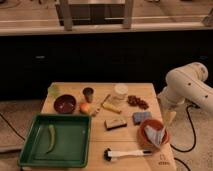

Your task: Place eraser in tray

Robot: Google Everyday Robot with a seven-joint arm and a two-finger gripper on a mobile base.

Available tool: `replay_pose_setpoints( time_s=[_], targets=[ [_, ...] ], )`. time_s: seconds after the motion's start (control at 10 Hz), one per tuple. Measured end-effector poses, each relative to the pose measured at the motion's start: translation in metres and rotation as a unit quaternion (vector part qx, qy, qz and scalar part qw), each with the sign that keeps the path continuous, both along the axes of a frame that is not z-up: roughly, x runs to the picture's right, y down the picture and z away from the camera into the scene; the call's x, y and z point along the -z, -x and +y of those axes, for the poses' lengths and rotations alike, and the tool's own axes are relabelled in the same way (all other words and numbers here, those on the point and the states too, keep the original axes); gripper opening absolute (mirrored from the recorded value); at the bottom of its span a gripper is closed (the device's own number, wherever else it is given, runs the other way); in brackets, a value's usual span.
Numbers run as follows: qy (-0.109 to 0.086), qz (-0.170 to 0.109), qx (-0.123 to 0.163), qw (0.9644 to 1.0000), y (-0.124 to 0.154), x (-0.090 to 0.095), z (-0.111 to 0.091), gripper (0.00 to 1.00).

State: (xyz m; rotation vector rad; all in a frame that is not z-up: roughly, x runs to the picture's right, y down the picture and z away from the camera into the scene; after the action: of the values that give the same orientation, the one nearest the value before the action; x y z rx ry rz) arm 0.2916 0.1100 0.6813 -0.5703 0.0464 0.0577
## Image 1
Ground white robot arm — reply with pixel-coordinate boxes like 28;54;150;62
157;62;213;126

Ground dark grapes bunch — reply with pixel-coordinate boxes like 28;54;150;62
127;95;149;110

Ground wooden handled knife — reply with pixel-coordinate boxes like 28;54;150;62
92;94;110;117

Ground light green lime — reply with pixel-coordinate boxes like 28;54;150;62
48;85;59;98

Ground wooden chair legs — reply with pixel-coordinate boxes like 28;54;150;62
55;0;134;31

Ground orange clay bowl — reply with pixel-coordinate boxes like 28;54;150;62
137;119;163;151

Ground blue sponge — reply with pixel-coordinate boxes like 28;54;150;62
132;112;151;125

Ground green chili pepper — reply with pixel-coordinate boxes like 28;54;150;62
46;125;56;153

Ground red yellow apple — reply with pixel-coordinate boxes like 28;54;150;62
79;102;91;114

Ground black power cable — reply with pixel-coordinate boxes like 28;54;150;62
170;104;198;154

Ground blue grey cloth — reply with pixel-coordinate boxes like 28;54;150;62
145;125;166;148

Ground white plastic cup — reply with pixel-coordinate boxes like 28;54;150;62
114;83;128;99

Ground green plastic tray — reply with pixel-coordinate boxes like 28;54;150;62
18;114;91;168

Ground white handled dish brush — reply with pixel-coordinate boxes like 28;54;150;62
103;148;152;161

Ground dark red bowl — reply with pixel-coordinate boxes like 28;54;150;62
54;94;77;114

